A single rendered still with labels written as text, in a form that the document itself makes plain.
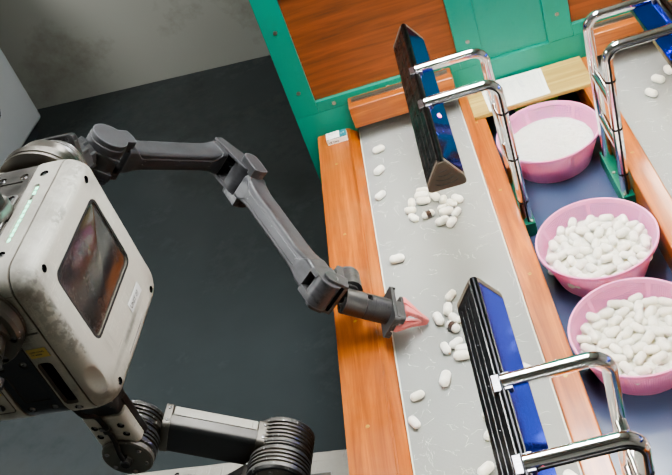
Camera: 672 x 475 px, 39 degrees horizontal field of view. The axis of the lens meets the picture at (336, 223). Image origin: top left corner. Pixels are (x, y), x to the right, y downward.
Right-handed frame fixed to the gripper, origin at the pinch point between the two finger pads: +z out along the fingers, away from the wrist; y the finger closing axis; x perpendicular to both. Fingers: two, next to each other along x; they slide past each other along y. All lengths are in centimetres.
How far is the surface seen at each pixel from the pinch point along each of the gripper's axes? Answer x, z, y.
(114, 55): 133, -72, 311
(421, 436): 4.5, -3.2, -29.1
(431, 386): 2.1, -0.2, -17.3
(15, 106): 160, -113, 279
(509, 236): -15.3, 17.5, 18.6
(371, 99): -7, -7, 80
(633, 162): -36, 43, 32
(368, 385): 8.2, -11.5, -14.9
